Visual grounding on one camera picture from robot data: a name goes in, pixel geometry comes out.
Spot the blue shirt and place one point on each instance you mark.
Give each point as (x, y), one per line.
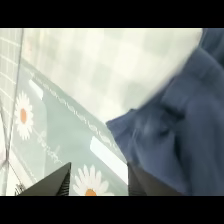
(180, 126)

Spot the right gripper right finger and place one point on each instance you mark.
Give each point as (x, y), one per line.
(143, 186)

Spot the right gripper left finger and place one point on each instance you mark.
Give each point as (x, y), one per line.
(53, 183)

